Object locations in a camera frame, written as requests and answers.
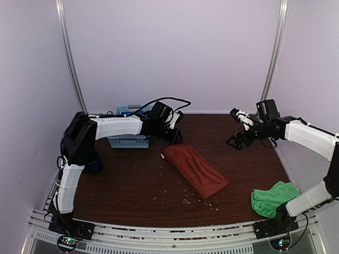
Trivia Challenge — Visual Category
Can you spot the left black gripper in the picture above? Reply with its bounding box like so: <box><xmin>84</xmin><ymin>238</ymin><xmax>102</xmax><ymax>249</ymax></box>
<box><xmin>154</xmin><ymin>121</ymin><xmax>183</xmax><ymax>144</ymax></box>

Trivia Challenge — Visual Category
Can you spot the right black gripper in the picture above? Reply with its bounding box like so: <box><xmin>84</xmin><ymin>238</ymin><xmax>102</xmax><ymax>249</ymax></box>
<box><xmin>226</xmin><ymin>121</ymin><xmax>273</xmax><ymax>151</ymax></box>

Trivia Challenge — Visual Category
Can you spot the dark red towel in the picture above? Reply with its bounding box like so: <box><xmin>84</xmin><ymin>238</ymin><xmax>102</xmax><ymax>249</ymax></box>
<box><xmin>160</xmin><ymin>141</ymin><xmax>229</xmax><ymax>199</ymax></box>

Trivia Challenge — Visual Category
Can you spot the green microfiber towel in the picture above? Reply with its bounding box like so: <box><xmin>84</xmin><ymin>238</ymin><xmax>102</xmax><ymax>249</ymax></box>
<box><xmin>251</xmin><ymin>181</ymin><xmax>300</xmax><ymax>219</ymax></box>

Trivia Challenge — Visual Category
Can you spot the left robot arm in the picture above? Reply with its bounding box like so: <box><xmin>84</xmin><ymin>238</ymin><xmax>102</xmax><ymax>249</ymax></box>
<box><xmin>49</xmin><ymin>98</ymin><xmax>183</xmax><ymax>235</ymax></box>

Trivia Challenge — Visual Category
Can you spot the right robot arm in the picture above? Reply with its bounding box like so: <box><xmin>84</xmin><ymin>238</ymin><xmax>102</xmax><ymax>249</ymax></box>
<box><xmin>226</xmin><ymin>99</ymin><xmax>338</xmax><ymax>234</ymax></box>

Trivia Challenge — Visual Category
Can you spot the light blue plastic basket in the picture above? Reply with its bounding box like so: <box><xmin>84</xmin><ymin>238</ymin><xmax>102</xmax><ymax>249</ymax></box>
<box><xmin>107</xmin><ymin>104</ymin><xmax>150</xmax><ymax>149</ymax></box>

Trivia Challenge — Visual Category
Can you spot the dark blue mug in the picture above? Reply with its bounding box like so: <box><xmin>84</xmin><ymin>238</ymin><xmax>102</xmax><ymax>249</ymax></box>
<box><xmin>83</xmin><ymin>155</ymin><xmax>103</xmax><ymax>175</ymax></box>

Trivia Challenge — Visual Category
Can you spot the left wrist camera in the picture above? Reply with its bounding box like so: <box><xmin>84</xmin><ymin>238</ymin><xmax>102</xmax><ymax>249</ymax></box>
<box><xmin>149</xmin><ymin>102</ymin><xmax>183</xmax><ymax>129</ymax></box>

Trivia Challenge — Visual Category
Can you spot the right aluminium post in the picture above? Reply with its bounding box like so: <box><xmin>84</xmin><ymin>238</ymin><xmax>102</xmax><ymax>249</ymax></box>
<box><xmin>261</xmin><ymin>0</ymin><xmax>290</xmax><ymax>101</ymax></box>

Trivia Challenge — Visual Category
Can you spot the aluminium post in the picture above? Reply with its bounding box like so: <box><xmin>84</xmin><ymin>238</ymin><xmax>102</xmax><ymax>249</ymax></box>
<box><xmin>261</xmin><ymin>0</ymin><xmax>290</xmax><ymax>101</ymax></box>
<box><xmin>55</xmin><ymin>0</ymin><xmax>88</xmax><ymax>114</ymax></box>

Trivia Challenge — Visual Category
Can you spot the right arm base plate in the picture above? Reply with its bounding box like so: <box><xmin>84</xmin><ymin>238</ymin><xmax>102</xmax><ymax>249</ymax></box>
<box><xmin>253</xmin><ymin>219</ymin><xmax>299</xmax><ymax>239</ymax></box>

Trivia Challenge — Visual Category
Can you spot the aluminium front rail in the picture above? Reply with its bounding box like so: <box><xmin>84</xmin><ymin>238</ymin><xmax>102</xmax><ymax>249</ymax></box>
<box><xmin>21</xmin><ymin>207</ymin><xmax>326</xmax><ymax>254</ymax></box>

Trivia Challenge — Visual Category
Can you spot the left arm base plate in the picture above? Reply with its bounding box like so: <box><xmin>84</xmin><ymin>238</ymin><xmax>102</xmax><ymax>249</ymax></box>
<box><xmin>48</xmin><ymin>220</ymin><xmax>95</xmax><ymax>240</ymax></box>

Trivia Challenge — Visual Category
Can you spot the left aluminium post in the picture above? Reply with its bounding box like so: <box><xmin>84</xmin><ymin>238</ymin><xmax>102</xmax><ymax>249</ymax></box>
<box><xmin>55</xmin><ymin>0</ymin><xmax>88</xmax><ymax>114</ymax></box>

